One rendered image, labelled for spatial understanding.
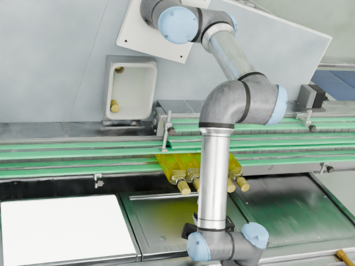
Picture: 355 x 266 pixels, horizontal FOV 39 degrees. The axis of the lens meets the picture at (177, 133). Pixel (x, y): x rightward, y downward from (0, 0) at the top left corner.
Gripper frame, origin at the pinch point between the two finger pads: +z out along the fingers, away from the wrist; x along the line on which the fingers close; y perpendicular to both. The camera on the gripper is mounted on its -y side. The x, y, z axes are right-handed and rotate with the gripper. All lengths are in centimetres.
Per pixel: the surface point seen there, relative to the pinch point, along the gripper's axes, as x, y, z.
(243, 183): 3.4, 22.0, 9.3
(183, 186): 1.3, -0.9, 10.8
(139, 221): -13.7, -13.7, 10.4
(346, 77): 24, 116, 80
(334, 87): 22, 99, 67
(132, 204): -13.8, -13.4, 20.4
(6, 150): -1, -58, 35
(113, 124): 5, -18, 47
